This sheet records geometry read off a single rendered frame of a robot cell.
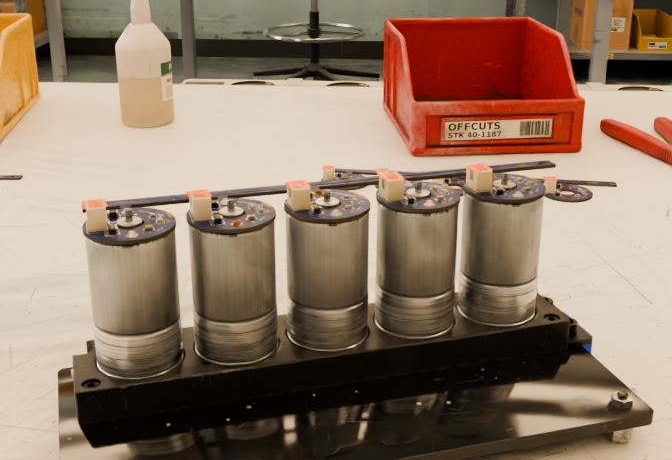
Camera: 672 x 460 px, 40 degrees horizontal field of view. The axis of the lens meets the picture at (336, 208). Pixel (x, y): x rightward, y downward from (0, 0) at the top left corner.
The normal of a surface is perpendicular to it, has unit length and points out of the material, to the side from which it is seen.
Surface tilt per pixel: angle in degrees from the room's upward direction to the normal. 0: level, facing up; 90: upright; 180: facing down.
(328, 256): 90
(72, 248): 0
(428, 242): 90
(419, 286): 90
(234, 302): 90
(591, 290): 0
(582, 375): 0
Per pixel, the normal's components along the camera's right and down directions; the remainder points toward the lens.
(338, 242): 0.24, 0.33
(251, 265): 0.48, 0.30
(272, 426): 0.00, -0.94
